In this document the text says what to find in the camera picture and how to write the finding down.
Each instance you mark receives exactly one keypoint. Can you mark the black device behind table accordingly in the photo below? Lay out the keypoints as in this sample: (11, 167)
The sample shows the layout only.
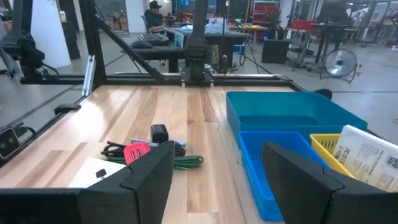
(323, 93)

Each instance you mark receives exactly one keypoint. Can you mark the large teal plastic bin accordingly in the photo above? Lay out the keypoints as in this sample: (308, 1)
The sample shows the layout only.
(280, 109)

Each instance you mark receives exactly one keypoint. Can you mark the white pillar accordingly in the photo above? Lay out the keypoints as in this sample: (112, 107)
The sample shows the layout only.
(49, 31)

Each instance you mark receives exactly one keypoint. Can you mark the white box with black print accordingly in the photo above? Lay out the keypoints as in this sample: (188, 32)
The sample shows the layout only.
(90, 171)

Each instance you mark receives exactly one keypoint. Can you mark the black charger adapter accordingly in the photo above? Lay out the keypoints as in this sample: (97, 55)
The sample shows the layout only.
(159, 133)

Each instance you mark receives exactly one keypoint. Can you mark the black table edge clamp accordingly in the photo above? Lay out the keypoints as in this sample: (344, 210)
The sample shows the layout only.
(66, 109)

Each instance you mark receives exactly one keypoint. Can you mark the black desk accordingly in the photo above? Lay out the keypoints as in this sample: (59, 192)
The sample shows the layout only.
(217, 40)

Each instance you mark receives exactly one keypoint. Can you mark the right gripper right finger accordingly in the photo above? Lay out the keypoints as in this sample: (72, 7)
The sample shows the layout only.
(304, 193)

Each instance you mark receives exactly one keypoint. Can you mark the black table-level camera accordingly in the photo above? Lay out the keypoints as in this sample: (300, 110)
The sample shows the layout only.
(8, 143)

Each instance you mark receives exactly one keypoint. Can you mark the white box on desk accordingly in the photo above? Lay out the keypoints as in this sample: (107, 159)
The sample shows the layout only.
(216, 25)

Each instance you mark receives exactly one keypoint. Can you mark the silver frame bracket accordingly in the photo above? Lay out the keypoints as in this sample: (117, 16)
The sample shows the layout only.
(88, 74)

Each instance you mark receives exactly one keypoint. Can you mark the black aluminium frame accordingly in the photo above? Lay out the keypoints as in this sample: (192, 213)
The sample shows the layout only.
(93, 46)

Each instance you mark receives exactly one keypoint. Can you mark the black mounted device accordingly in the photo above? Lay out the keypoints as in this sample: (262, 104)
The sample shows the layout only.
(26, 53)

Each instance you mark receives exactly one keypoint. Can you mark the person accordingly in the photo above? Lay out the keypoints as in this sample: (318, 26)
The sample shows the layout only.
(154, 18)

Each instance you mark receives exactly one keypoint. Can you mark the red shelf rack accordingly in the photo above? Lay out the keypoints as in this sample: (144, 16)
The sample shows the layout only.
(264, 11)

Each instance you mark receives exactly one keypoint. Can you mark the round floor fan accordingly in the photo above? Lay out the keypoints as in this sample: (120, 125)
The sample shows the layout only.
(339, 63)

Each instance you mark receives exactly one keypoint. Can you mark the black keyboard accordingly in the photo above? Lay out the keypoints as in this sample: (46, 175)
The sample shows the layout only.
(152, 39)

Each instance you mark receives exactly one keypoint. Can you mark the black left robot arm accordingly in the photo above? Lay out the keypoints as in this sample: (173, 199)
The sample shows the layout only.
(197, 46)

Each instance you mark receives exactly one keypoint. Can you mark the slim white text-printed box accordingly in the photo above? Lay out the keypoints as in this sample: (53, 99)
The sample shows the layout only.
(367, 158)

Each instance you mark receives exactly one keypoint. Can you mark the small yellow plastic basket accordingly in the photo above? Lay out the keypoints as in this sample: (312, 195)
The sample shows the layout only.
(323, 147)

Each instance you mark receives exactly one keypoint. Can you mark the black cabinet box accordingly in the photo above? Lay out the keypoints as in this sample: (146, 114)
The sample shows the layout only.
(275, 51)

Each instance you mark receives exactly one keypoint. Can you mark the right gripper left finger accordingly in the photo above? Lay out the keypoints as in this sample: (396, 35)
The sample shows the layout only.
(146, 186)

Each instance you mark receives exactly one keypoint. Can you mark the pink usb charger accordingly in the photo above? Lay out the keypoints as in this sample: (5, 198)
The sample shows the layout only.
(136, 152)

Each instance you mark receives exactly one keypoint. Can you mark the small blue plastic basket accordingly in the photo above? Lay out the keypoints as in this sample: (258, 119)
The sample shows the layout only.
(255, 174)

